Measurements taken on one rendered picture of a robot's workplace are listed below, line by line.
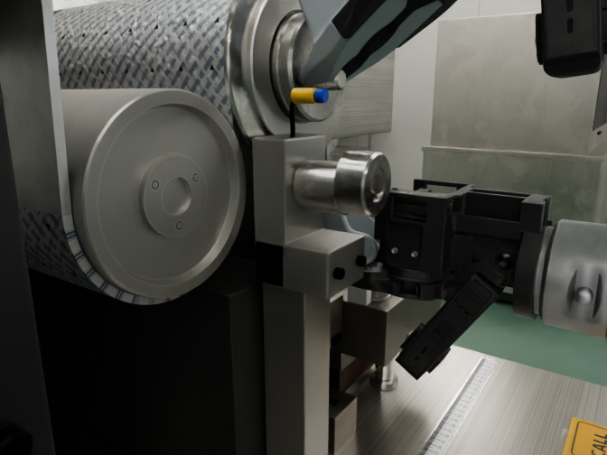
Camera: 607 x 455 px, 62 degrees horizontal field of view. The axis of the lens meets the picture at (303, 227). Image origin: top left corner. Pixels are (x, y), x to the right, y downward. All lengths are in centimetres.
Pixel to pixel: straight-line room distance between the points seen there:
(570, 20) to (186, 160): 21
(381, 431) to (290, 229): 29
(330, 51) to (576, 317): 23
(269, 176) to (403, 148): 494
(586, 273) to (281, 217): 19
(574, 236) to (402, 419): 29
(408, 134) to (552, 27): 495
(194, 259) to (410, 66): 495
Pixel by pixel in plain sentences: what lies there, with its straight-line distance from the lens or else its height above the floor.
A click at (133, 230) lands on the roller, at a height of 116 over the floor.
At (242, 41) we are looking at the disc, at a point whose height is 126.
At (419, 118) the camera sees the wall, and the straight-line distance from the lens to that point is 518.
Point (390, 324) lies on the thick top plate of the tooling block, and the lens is 51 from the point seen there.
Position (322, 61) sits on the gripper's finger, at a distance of 32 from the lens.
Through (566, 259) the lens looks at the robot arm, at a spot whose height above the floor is 113.
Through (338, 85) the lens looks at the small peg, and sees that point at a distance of 34.
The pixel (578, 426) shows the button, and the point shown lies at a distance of 58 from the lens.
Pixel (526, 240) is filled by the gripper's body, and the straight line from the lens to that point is 37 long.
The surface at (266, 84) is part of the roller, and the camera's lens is 34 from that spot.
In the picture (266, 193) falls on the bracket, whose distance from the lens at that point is 33.
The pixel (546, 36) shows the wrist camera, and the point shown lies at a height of 126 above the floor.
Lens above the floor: 123
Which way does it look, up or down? 15 degrees down
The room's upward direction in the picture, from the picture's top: straight up
